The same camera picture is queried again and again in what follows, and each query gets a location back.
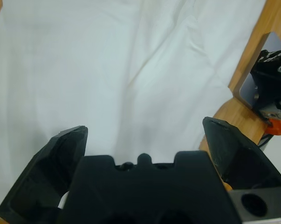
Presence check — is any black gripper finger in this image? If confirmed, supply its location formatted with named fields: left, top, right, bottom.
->
left=0, top=125, right=89, bottom=224
left=202, top=116, right=281, bottom=190

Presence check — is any white T-shirt with black logo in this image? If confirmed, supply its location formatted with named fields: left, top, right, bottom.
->
left=0, top=0, right=267, bottom=214

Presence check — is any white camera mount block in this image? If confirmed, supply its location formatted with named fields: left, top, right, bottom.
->
left=233, top=31, right=281, bottom=110

